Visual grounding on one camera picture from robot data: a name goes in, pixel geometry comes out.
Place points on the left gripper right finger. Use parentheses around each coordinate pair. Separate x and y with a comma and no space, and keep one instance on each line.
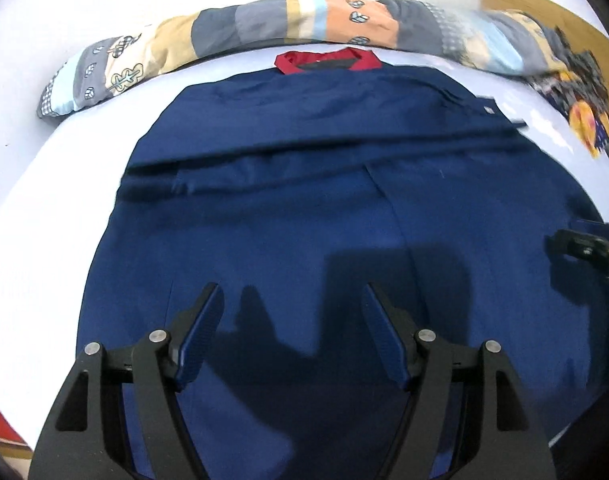
(466,404)

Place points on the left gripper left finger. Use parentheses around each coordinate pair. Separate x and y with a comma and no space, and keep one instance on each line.
(117,414)

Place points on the navy work shirt red collar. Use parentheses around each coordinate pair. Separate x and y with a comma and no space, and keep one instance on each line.
(292,192)

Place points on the pile of patterned clothes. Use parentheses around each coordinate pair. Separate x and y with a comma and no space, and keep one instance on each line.
(581,80)

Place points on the yellow floral scarf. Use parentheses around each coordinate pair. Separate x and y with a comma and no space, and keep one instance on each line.
(581,121)

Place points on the wooden headboard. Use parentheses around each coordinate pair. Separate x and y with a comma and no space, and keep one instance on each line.
(581,35)

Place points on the patchwork rolled quilt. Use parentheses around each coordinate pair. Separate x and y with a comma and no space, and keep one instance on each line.
(500,42)

